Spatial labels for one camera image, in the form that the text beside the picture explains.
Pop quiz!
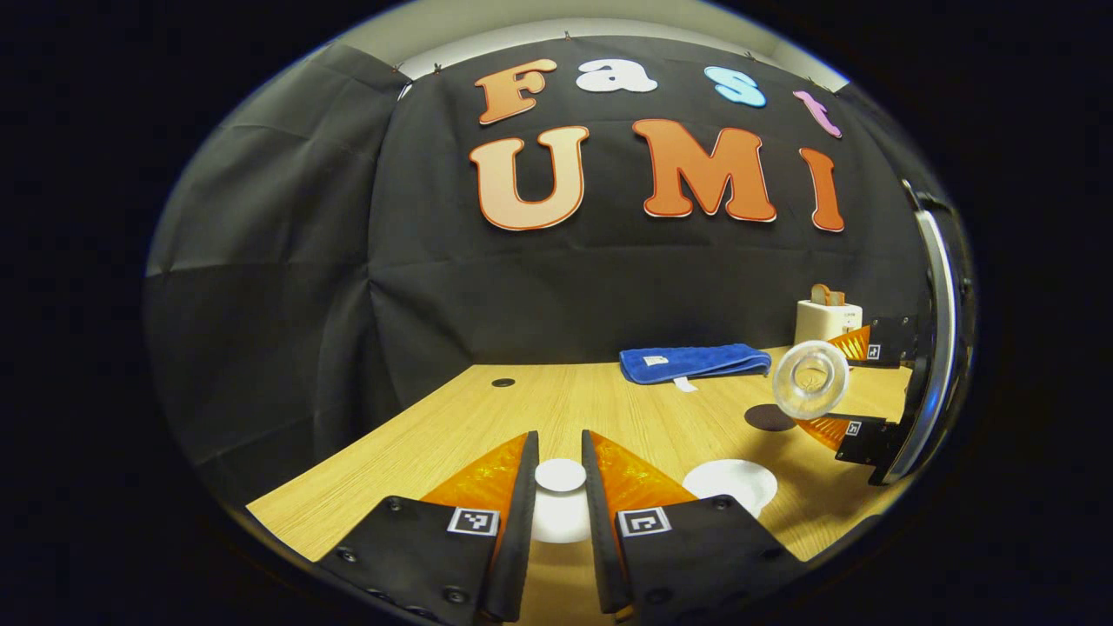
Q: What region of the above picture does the white teacup lid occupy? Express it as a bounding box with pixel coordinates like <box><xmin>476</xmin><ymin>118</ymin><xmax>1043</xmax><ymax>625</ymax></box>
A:
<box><xmin>530</xmin><ymin>458</ymin><xmax>592</xmax><ymax>545</ymax></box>

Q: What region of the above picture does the black backdrop cloth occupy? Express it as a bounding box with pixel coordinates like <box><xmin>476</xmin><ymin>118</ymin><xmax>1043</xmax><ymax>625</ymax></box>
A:
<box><xmin>143</xmin><ymin>35</ymin><xmax>957</xmax><ymax>505</ymax></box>

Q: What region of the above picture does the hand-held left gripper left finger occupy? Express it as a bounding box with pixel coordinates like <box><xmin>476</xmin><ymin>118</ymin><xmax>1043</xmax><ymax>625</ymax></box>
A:
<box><xmin>315</xmin><ymin>430</ymin><xmax>542</xmax><ymax>626</ymax></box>

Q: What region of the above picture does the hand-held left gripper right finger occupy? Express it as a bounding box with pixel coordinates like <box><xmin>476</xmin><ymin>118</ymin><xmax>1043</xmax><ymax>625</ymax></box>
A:
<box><xmin>581</xmin><ymin>429</ymin><xmax>810</xmax><ymax>626</ymax></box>

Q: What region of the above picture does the dark round coaster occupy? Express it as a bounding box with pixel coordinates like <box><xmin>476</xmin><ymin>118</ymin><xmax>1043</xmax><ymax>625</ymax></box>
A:
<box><xmin>744</xmin><ymin>403</ymin><xmax>799</xmax><ymax>433</ymax></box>

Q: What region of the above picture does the white toaster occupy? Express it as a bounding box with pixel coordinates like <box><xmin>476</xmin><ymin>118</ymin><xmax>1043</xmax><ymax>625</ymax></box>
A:
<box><xmin>794</xmin><ymin>298</ymin><xmax>863</xmax><ymax>346</ymax></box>

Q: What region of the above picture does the blue towel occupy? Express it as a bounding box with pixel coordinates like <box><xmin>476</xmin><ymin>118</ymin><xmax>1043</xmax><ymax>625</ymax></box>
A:
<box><xmin>619</xmin><ymin>343</ymin><xmax>773</xmax><ymax>392</ymax></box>

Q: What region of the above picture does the clear water bottle white label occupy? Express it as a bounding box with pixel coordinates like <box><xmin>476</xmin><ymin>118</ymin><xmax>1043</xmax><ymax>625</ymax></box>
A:
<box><xmin>772</xmin><ymin>340</ymin><xmax>850</xmax><ymax>421</ymax></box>

